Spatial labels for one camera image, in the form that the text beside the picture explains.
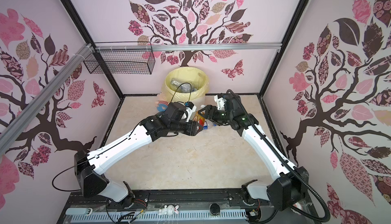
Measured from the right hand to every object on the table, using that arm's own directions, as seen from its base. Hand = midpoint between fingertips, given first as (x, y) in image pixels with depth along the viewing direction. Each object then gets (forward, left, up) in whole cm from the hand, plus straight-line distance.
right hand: (202, 113), depth 73 cm
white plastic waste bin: (+13, +9, -2) cm, 16 cm away
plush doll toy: (+25, +28, -22) cm, 44 cm away
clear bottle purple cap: (+29, +11, -10) cm, 33 cm away
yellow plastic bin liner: (+34, +3, -4) cm, 34 cm away
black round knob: (-38, -5, -18) cm, 42 cm away
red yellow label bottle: (-4, +1, +1) cm, 4 cm away
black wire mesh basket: (+41, +49, +6) cm, 64 cm away
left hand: (-7, +2, -5) cm, 8 cm away
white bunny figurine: (-38, +16, -25) cm, 48 cm away
